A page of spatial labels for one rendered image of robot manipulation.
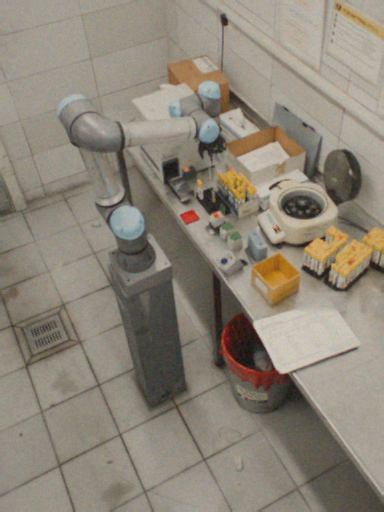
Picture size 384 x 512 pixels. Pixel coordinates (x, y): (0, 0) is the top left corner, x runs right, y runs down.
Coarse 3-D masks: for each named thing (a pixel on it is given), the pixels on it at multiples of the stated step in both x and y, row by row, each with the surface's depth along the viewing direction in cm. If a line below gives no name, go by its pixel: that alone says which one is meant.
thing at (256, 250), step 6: (252, 234) 219; (258, 234) 218; (252, 240) 217; (258, 240) 216; (252, 246) 219; (258, 246) 214; (264, 246) 214; (246, 252) 224; (252, 252) 221; (258, 252) 215; (264, 252) 216; (252, 258) 222; (258, 258) 217; (264, 258) 219; (252, 264) 220
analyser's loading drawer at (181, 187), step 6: (168, 174) 257; (174, 174) 257; (168, 180) 254; (174, 180) 250; (180, 180) 252; (174, 186) 250; (180, 186) 248; (186, 186) 249; (180, 192) 248; (186, 192) 245; (192, 192) 246; (186, 198) 246
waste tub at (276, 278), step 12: (264, 264) 210; (276, 264) 215; (288, 264) 208; (252, 276) 210; (264, 276) 215; (276, 276) 215; (288, 276) 212; (264, 288) 205; (276, 288) 200; (288, 288) 205; (276, 300) 206
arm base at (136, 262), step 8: (144, 248) 207; (152, 248) 214; (120, 256) 210; (128, 256) 207; (136, 256) 207; (144, 256) 209; (152, 256) 213; (120, 264) 212; (128, 264) 210; (136, 264) 209; (144, 264) 210; (152, 264) 213; (136, 272) 212
